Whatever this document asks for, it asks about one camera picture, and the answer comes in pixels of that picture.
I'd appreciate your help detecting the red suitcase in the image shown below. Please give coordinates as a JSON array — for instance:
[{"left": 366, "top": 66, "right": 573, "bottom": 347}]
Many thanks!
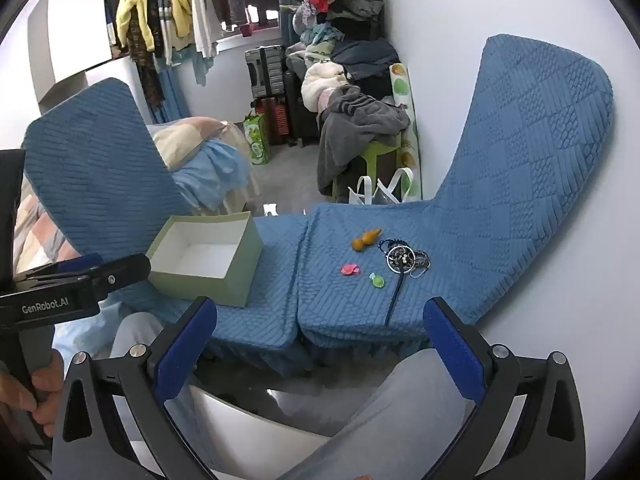
[{"left": 255, "top": 96, "right": 290, "bottom": 145}]

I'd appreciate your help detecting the grey towel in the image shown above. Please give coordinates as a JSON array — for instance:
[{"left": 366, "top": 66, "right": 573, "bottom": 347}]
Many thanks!
[{"left": 317, "top": 84, "right": 410, "bottom": 195}]

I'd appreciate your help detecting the dotted rolled mat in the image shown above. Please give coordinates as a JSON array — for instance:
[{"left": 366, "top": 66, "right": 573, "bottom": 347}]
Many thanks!
[{"left": 390, "top": 63, "right": 422, "bottom": 202}]

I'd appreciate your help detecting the silver bangle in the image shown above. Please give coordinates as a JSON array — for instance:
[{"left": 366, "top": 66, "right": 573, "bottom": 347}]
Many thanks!
[{"left": 385, "top": 245, "right": 416, "bottom": 274}]

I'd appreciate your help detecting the green cardboard box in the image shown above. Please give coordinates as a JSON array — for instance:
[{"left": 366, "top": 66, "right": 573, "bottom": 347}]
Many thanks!
[{"left": 146, "top": 212, "right": 262, "bottom": 308}]

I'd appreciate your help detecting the person's left hand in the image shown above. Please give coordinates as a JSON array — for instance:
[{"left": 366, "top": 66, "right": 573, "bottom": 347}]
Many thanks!
[{"left": 0, "top": 349, "right": 64, "bottom": 442}]

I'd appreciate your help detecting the green plastic stool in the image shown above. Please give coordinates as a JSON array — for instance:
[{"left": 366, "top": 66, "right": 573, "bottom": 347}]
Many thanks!
[{"left": 331, "top": 134, "right": 401, "bottom": 203}]

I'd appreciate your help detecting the cream plush pile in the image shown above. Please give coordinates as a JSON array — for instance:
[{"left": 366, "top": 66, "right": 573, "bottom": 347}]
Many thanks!
[{"left": 302, "top": 61, "right": 348, "bottom": 113}]

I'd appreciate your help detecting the yellow jacket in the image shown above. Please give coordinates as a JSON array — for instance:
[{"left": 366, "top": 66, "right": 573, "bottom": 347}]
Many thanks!
[{"left": 115, "top": 0, "right": 193, "bottom": 52}]

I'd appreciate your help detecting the orange gourd ornament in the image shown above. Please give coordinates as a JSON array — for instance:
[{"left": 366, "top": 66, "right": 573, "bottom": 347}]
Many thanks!
[{"left": 352, "top": 228, "right": 382, "bottom": 252}]

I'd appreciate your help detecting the black rhinestone hair clip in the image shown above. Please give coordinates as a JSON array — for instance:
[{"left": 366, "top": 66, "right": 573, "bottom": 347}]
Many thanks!
[{"left": 378, "top": 238, "right": 405, "bottom": 326}]

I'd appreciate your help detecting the green hat hair clip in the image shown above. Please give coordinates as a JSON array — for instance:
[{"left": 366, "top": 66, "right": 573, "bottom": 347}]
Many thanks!
[{"left": 369, "top": 273, "right": 385, "bottom": 288}]

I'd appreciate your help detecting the white tote bag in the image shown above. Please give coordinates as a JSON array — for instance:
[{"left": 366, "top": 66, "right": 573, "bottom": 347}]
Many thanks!
[{"left": 348, "top": 167, "right": 414, "bottom": 206}]

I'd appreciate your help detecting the pink hair clip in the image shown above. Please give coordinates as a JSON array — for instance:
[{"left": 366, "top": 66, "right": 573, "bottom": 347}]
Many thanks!
[{"left": 341, "top": 263, "right": 360, "bottom": 275}]

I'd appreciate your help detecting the blue textured blanket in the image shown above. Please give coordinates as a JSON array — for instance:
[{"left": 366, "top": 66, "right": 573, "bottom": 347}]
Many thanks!
[{"left": 23, "top": 35, "right": 614, "bottom": 375}]

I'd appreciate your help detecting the light blue bedding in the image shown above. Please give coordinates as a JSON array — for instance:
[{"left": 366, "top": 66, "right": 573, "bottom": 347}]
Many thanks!
[{"left": 171, "top": 139, "right": 252, "bottom": 211}]

